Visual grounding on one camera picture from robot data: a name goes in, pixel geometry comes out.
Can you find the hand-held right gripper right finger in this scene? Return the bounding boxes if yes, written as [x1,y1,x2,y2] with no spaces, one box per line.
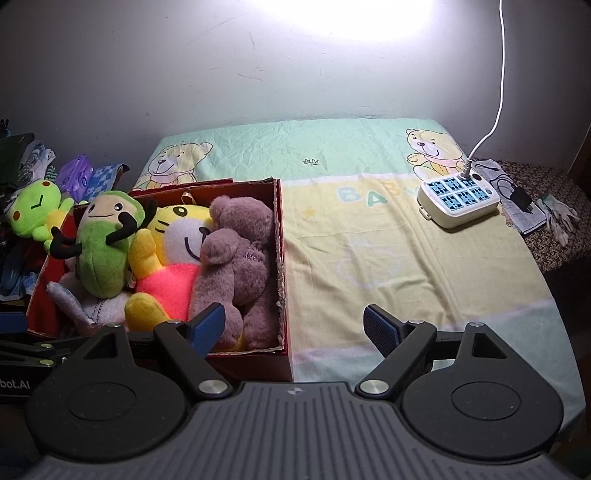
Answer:
[355,303,522,398]

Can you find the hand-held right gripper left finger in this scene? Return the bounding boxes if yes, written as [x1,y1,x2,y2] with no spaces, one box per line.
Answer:
[67,302,232,398]

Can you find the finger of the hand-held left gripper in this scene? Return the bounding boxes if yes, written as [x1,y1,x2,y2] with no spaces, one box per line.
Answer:
[0,311,28,335]
[0,336,93,367]

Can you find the yellow tiger plush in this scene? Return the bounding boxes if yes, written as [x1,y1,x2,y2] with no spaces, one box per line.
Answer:
[124,203,245,352]

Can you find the mauve teddy bear plush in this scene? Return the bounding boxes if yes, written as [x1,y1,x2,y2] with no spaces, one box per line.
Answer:
[188,195,280,352]

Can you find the red cardboard box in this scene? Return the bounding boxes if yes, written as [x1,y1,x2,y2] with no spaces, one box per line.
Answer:
[27,178,294,383]

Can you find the white plush with blue bow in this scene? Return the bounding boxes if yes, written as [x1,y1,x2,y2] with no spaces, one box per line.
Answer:
[46,270,134,333]

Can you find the green plush toy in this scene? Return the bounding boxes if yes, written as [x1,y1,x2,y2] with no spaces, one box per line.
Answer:
[48,191,158,298]

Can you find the bear printed bed sheet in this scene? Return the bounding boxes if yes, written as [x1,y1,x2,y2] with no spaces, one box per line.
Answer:
[131,117,583,444]

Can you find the green frog plush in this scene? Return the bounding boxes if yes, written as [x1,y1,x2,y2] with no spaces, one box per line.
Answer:
[6,179,75,254]

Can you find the white power strip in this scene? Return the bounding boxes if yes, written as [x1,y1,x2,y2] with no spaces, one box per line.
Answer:
[417,172,502,229]

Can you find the purple package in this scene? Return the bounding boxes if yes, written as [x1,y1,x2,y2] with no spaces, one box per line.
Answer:
[58,154,95,204]

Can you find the white patterned cloth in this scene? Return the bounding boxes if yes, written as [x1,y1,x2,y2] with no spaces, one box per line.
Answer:
[18,141,58,185]

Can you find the blue checkered package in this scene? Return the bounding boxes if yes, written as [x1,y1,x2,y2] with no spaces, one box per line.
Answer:
[85,162,125,199]

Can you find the dark bag with clip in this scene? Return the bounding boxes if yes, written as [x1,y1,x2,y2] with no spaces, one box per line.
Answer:
[0,120,35,195]

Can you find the white gloves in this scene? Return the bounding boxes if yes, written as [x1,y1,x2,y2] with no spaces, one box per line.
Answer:
[536,194,580,247]

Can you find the brown patterned cloth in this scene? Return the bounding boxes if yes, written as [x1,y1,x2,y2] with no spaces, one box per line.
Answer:
[494,159,591,273]

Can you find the white plug cable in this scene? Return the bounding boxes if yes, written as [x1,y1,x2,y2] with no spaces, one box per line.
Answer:
[457,0,506,183]

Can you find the black charger with cable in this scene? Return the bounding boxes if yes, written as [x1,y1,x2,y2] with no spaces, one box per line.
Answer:
[478,159,536,213]

